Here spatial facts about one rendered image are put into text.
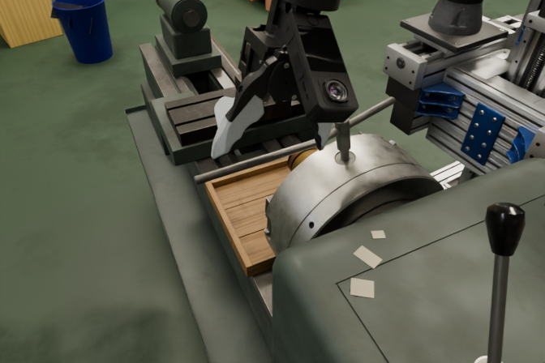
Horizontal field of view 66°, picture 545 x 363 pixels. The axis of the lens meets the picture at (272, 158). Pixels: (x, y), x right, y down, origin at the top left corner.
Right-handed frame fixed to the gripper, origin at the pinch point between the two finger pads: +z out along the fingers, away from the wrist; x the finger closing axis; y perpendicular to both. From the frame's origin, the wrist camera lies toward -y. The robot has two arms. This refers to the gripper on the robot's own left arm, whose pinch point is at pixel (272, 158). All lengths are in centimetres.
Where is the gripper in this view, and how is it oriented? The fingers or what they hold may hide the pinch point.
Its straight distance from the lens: 51.4
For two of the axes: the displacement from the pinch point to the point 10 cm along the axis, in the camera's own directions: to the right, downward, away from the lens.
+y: -4.2, -5.9, 6.9
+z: -2.2, 8.1, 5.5
